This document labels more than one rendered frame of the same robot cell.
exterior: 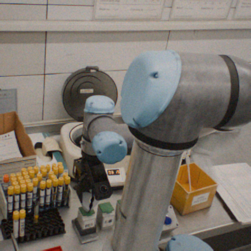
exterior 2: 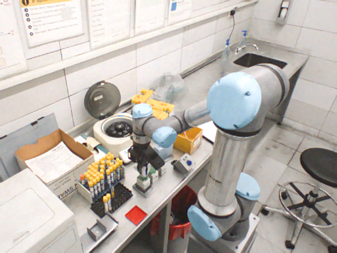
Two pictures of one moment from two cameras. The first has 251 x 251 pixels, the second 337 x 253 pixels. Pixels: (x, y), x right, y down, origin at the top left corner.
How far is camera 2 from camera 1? 35 cm
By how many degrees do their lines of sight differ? 16
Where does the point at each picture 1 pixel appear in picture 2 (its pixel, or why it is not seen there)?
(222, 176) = not seen: hidden behind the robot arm
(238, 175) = not seen: hidden behind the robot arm
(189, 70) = (261, 83)
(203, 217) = (201, 151)
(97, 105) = (144, 111)
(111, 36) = (103, 56)
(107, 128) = (159, 124)
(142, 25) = (121, 44)
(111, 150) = (168, 139)
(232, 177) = not seen: hidden behind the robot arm
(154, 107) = (252, 114)
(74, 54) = (84, 76)
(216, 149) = (183, 106)
